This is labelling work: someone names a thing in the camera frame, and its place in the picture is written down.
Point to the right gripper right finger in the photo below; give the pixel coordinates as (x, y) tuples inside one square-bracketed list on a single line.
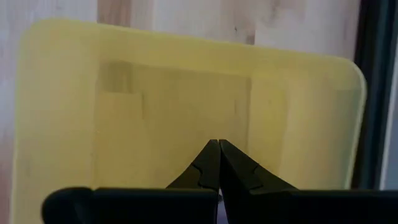
[(280, 205)]

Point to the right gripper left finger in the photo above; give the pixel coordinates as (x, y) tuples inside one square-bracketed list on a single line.
[(140, 205)]

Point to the yellow translucent plastic tray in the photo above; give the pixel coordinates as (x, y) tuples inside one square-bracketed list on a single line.
[(155, 93)]

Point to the black aluminium table frame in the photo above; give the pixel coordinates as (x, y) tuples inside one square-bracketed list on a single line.
[(373, 93)]

